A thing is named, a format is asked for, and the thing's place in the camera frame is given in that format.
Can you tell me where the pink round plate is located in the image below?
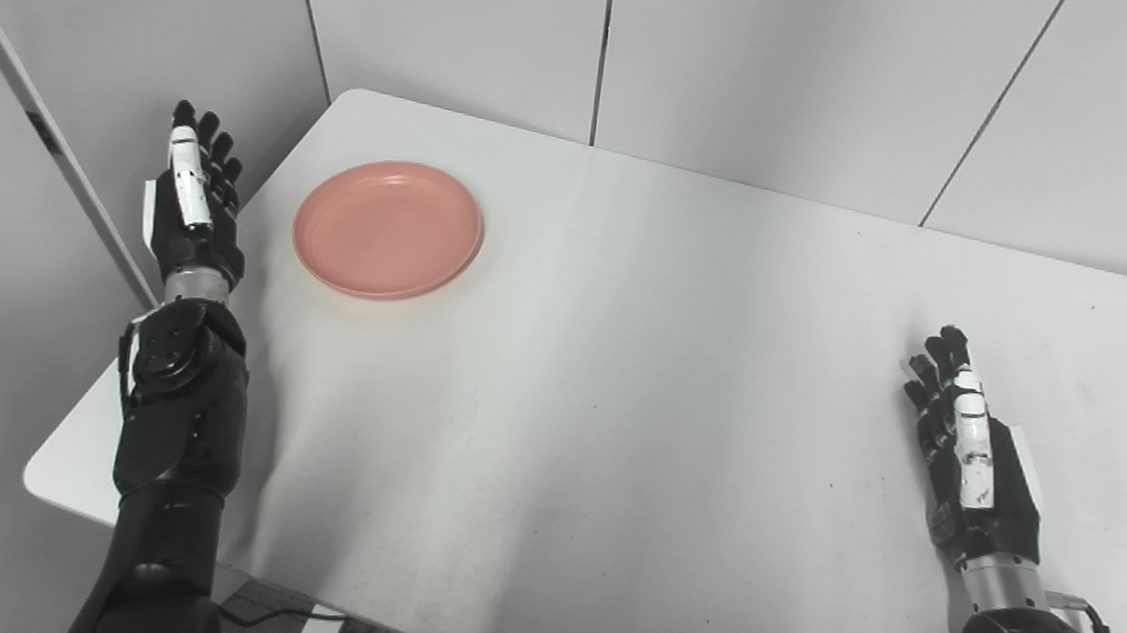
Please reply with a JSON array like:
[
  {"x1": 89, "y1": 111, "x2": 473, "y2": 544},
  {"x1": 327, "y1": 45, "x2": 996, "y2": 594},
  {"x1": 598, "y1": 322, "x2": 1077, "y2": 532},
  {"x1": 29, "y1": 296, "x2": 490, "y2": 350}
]
[{"x1": 290, "y1": 156, "x2": 487, "y2": 305}]

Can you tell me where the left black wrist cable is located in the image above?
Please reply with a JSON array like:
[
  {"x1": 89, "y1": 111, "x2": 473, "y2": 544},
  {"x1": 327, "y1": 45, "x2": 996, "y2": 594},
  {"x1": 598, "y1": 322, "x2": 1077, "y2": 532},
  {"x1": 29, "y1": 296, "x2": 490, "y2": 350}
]
[{"x1": 113, "y1": 310, "x2": 155, "y2": 421}]

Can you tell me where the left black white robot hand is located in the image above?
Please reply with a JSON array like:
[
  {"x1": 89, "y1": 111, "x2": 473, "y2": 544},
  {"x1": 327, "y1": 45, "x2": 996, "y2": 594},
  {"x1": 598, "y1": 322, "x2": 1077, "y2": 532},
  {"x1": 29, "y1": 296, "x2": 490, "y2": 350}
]
[{"x1": 137, "y1": 98, "x2": 254, "y2": 288}]

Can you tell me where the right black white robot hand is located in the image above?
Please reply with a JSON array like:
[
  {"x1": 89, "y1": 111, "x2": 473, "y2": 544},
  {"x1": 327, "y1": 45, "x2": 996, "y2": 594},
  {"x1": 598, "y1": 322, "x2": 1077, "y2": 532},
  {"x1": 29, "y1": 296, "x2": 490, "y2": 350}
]
[{"x1": 894, "y1": 323, "x2": 1053, "y2": 574}]

